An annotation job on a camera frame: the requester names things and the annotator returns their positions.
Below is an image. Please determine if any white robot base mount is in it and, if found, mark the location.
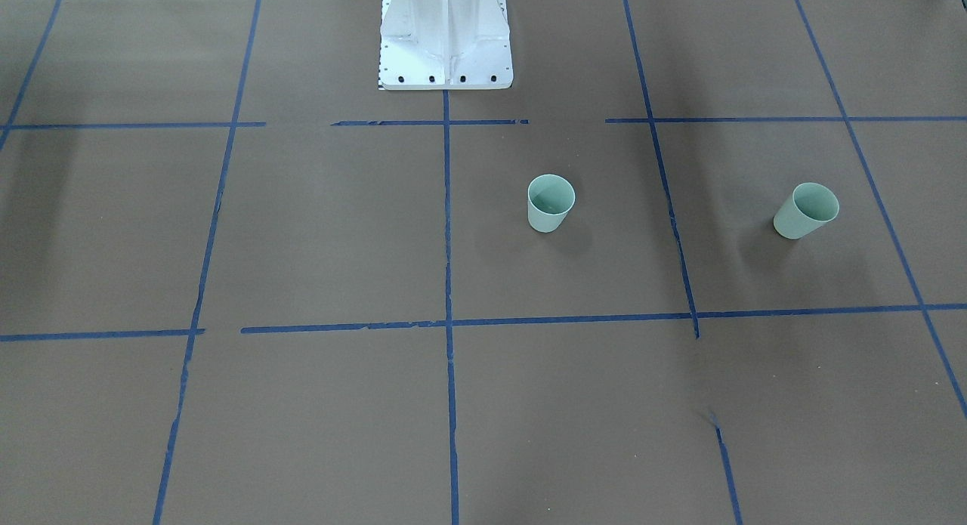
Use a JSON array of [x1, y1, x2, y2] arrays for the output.
[[378, 0, 514, 91]]

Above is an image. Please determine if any pale green cup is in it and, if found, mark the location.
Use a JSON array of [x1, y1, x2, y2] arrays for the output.
[[773, 182, 840, 240], [527, 174, 576, 233]]

